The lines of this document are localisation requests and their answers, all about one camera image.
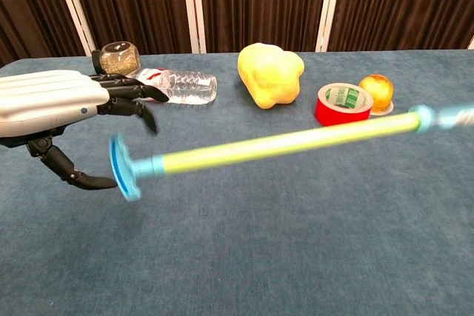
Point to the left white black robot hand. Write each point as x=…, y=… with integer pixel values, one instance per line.
x=44, y=97

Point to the yellow-teal toy water pump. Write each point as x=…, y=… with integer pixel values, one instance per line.
x=277, y=144

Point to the round glass spice jar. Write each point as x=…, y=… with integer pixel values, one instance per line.
x=118, y=58

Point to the clear plastic water bottle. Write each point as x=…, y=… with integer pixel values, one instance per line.
x=189, y=86

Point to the yellow plush toy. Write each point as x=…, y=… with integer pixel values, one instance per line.
x=270, y=75

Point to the blue table cloth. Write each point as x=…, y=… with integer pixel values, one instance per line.
x=237, y=238

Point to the red tape roll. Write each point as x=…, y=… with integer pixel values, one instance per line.
x=342, y=109

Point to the orange jelly cup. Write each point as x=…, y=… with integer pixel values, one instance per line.
x=377, y=92

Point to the white metal partition post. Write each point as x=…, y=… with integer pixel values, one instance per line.
x=72, y=5
x=193, y=5
x=329, y=5

